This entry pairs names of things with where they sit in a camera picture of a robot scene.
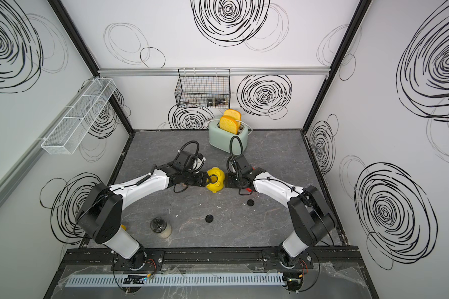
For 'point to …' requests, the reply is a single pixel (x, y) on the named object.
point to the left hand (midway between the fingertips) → (208, 180)
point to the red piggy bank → (249, 190)
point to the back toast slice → (233, 113)
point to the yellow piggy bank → (217, 179)
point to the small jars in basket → (217, 101)
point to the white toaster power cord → (213, 120)
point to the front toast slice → (229, 124)
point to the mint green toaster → (222, 141)
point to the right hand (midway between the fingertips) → (228, 182)
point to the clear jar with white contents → (159, 225)
